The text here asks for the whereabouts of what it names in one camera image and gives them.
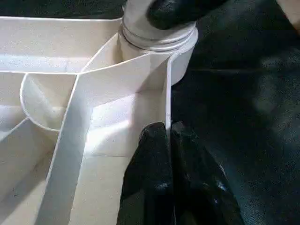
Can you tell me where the white upturned plastic table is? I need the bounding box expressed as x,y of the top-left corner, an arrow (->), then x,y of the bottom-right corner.
0,16 -> 198,225

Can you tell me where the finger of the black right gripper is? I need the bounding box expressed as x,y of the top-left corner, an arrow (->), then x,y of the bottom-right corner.
148,0 -> 230,31

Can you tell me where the white plastic table leg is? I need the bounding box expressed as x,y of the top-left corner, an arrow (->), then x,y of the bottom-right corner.
121,0 -> 197,51

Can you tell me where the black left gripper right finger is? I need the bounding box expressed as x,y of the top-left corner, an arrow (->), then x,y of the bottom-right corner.
171,121 -> 245,225

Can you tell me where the black work mat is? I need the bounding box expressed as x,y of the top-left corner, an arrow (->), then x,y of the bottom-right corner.
0,0 -> 300,225

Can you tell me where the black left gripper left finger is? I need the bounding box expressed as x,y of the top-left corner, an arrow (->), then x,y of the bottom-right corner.
116,123 -> 172,225

